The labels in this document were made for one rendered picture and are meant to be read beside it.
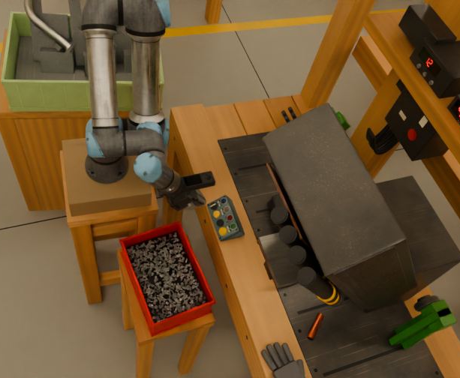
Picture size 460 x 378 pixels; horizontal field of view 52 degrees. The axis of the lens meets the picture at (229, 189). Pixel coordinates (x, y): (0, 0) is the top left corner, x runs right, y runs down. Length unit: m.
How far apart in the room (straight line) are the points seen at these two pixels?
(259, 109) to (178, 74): 1.44
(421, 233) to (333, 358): 0.47
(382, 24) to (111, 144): 0.87
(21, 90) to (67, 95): 0.17
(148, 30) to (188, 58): 2.15
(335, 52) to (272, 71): 1.70
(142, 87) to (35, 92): 0.65
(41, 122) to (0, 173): 0.84
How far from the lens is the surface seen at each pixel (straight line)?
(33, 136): 2.24
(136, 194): 1.67
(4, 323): 2.54
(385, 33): 1.51
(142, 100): 1.51
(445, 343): 1.82
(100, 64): 1.39
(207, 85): 3.38
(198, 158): 1.82
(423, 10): 1.50
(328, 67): 1.99
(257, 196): 1.76
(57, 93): 2.03
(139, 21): 1.41
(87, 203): 1.67
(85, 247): 1.91
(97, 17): 1.40
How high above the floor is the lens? 2.34
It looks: 55 degrees down
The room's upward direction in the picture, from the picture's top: 17 degrees clockwise
